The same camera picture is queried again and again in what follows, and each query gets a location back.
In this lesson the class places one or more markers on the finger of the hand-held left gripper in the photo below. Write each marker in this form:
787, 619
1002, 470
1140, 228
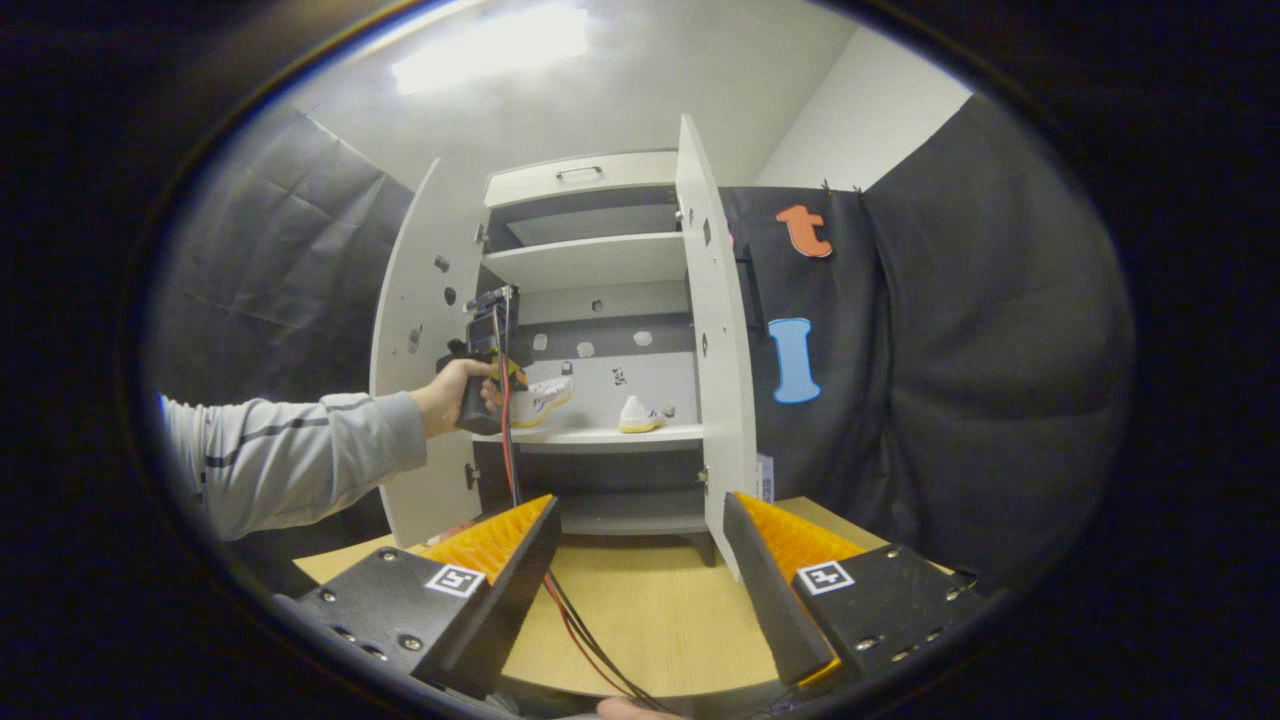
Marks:
515, 378

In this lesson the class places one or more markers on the white cabinet drawer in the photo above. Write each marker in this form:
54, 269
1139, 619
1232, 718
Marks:
640, 180

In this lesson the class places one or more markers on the white shoe cabinet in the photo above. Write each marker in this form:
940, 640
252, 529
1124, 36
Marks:
600, 262

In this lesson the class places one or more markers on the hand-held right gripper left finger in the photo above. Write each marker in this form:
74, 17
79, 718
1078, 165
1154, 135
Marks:
515, 590

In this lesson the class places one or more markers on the metal door hinge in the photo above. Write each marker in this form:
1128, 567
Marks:
480, 236
472, 476

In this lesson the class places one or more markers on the white shoe cabinet door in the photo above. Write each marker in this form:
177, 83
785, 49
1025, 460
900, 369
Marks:
725, 400
410, 280

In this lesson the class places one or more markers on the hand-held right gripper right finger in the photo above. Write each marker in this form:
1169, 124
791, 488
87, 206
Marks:
770, 590

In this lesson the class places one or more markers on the white canvas shoe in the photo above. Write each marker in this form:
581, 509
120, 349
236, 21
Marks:
640, 417
548, 395

